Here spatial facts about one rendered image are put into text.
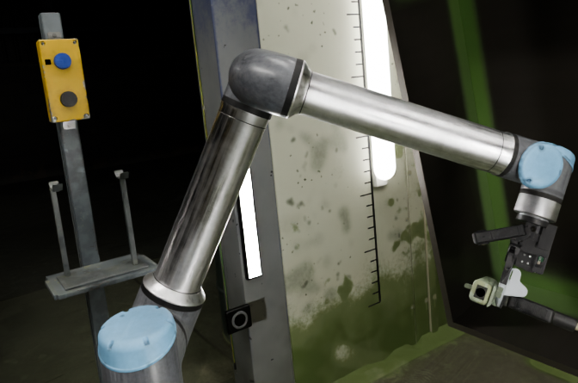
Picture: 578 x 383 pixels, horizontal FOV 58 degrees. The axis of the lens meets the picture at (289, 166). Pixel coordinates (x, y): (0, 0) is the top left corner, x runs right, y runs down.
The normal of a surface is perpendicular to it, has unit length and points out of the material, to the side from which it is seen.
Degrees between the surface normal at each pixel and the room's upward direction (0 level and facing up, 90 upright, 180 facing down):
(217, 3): 90
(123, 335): 5
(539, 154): 92
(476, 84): 102
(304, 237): 90
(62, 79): 90
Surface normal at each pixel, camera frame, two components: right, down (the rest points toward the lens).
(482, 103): -0.77, 0.36
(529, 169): 0.11, 0.18
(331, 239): 0.56, 0.08
